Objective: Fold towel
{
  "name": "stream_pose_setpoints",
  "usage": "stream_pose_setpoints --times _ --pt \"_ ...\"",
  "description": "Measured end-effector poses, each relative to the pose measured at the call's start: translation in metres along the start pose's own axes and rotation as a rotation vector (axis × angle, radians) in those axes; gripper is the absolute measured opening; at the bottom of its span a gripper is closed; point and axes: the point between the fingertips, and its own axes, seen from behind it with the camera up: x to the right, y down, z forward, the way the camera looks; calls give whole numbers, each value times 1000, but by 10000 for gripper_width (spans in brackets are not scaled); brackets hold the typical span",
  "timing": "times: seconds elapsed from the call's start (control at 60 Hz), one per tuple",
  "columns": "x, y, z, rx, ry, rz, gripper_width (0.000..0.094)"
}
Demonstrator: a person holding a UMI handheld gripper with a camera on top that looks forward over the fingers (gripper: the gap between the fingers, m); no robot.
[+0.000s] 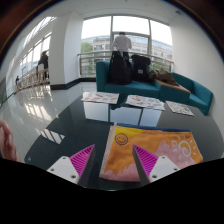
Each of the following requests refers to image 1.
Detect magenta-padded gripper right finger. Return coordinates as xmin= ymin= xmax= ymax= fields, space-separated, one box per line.
xmin=131 ymin=143 xmax=181 ymax=187

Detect orange yellow printed towel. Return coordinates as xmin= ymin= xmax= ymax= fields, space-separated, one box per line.
xmin=99 ymin=122 xmax=204 ymax=183

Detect wooden balustrade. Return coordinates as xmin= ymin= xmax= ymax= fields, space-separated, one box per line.
xmin=14 ymin=68 xmax=51 ymax=93

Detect colourful printed paper sheet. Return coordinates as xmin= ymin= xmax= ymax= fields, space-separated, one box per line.
xmin=165 ymin=100 xmax=196 ymax=117
xmin=80 ymin=91 xmax=120 ymax=105
xmin=125 ymin=94 xmax=166 ymax=112

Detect teal sofa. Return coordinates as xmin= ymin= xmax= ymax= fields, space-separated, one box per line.
xmin=159 ymin=71 xmax=214 ymax=116
xmin=95 ymin=59 xmax=163 ymax=98

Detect brown jacket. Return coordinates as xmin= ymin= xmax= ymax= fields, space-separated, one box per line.
xmin=149 ymin=68 xmax=180 ymax=86

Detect person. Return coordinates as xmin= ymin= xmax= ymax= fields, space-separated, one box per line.
xmin=0 ymin=119 xmax=20 ymax=163
xmin=112 ymin=31 xmax=133 ymax=62
xmin=37 ymin=49 xmax=50 ymax=80

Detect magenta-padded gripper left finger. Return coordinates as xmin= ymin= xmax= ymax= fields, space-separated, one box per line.
xmin=46 ymin=143 xmax=98 ymax=188

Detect black backpack with label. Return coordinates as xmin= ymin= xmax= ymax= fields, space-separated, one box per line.
xmin=130 ymin=54 xmax=152 ymax=83

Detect large black backpack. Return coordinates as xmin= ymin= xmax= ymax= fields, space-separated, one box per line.
xmin=107 ymin=50 xmax=133 ymax=86

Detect metal window railing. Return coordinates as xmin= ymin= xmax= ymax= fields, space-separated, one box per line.
xmin=78 ymin=49 xmax=175 ymax=78

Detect wooden-topped teal side table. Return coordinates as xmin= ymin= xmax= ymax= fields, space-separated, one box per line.
xmin=155 ymin=79 xmax=192 ymax=94

